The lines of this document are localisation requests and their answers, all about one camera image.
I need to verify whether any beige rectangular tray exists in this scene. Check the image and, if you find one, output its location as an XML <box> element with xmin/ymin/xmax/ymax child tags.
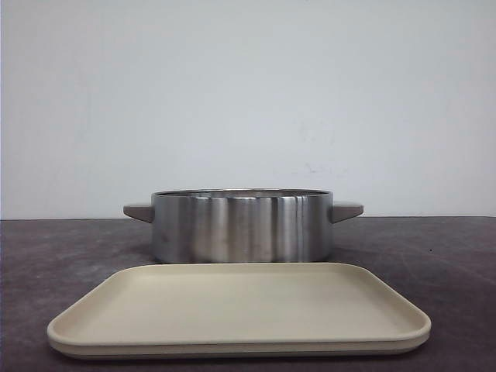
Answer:
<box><xmin>46</xmin><ymin>263</ymin><xmax>432</xmax><ymax>359</ymax></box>

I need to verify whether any stainless steel steamer pot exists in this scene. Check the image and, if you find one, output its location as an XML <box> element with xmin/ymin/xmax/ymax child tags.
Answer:
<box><xmin>123</xmin><ymin>188</ymin><xmax>363</xmax><ymax>264</ymax></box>

